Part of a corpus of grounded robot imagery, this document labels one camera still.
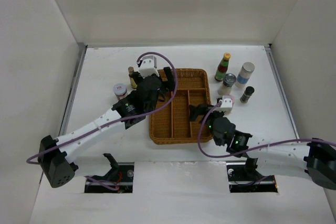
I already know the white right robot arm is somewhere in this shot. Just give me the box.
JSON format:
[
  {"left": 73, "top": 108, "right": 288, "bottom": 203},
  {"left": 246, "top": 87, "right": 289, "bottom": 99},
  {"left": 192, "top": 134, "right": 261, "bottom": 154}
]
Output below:
[{"left": 189, "top": 104, "right": 335, "bottom": 190}]

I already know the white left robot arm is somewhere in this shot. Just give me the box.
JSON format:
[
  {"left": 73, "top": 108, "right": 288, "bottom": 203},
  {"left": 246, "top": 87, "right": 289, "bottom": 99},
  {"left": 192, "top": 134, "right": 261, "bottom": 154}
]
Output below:
[{"left": 37, "top": 67, "right": 178, "bottom": 188}]

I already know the brown wicker divided tray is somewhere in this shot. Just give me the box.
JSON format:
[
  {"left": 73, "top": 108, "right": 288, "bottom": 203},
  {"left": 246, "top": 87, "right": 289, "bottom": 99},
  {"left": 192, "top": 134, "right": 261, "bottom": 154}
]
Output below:
[{"left": 149, "top": 68, "right": 211, "bottom": 145}]

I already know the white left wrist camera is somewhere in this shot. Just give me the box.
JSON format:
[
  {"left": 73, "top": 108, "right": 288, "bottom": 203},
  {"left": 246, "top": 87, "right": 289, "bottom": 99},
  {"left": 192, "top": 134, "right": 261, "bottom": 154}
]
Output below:
[{"left": 138, "top": 55, "right": 159, "bottom": 78}]

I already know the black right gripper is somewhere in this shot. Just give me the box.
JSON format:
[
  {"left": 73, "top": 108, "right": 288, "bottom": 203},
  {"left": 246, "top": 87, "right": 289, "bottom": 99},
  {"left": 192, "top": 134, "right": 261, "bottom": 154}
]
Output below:
[{"left": 190, "top": 103, "right": 226, "bottom": 133}]

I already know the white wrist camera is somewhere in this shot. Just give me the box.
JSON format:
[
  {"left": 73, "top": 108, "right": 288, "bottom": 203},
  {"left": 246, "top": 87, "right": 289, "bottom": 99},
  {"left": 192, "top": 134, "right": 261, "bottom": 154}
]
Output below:
[
  {"left": 138, "top": 55, "right": 159, "bottom": 78},
  {"left": 216, "top": 95, "right": 234, "bottom": 113}
]

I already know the yellow label brown sauce bottle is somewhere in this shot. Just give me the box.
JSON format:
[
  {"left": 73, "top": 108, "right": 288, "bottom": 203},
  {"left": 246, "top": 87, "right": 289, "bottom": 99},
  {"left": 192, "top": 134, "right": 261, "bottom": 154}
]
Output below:
[{"left": 128, "top": 67, "right": 143, "bottom": 89}]

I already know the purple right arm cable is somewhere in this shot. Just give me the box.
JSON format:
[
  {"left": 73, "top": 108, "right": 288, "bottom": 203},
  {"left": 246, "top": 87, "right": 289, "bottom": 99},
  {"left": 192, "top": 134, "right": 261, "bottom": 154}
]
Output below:
[{"left": 197, "top": 102, "right": 336, "bottom": 158}]

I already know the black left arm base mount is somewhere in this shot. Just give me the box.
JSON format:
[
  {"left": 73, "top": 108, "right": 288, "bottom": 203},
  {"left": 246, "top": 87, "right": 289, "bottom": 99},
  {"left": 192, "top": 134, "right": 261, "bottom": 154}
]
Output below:
[{"left": 85, "top": 153, "right": 120, "bottom": 191}]

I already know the green label red sauce bottle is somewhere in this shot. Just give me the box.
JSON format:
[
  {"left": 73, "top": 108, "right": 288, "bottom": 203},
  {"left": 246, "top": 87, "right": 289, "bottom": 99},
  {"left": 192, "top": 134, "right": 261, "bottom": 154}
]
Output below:
[{"left": 214, "top": 52, "right": 231, "bottom": 81}]

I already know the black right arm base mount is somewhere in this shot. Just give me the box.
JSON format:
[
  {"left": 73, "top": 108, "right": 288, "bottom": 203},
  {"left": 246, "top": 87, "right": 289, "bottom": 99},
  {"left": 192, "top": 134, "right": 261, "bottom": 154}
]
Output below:
[{"left": 226, "top": 158, "right": 270, "bottom": 187}]

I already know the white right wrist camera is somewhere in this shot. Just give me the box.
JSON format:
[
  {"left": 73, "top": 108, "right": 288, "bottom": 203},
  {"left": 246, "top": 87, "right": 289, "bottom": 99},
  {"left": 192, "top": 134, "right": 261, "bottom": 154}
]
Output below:
[{"left": 216, "top": 95, "right": 234, "bottom": 113}]

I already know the black top salt grinder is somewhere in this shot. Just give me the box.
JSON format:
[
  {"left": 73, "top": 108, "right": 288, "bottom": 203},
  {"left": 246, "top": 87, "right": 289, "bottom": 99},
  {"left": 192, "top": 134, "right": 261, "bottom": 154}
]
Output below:
[{"left": 218, "top": 73, "right": 236, "bottom": 96}]

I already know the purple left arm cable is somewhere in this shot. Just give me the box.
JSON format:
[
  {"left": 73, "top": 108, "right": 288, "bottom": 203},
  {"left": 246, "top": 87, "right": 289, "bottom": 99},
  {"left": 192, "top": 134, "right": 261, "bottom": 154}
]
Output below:
[{"left": 26, "top": 51, "right": 180, "bottom": 165}]

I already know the small black cap pepper jar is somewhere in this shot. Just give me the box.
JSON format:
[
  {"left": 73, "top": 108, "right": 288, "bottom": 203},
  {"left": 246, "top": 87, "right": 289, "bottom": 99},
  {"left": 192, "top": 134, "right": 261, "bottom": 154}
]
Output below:
[{"left": 240, "top": 86, "right": 255, "bottom": 103}]

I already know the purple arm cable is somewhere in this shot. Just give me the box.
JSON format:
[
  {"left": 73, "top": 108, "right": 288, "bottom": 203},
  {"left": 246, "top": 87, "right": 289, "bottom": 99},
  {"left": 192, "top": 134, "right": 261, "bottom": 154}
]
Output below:
[
  {"left": 197, "top": 102, "right": 336, "bottom": 158},
  {"left": 26, "top": 51, "right": 180, "bottom": 165}
]

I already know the blue label white salt canister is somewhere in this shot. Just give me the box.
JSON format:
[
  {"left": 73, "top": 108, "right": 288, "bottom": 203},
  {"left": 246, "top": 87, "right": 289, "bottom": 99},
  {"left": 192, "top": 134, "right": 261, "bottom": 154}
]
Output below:
[{"left": 235, "top": 62, "right": 255, "bottom": 88}]

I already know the white lid brown spice jar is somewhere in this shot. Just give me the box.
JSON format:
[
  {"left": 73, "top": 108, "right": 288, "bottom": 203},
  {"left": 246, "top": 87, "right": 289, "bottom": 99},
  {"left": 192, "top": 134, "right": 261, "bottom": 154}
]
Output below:
[{"left": 113, "top": 83, "right": 128, "bottom": 100}]

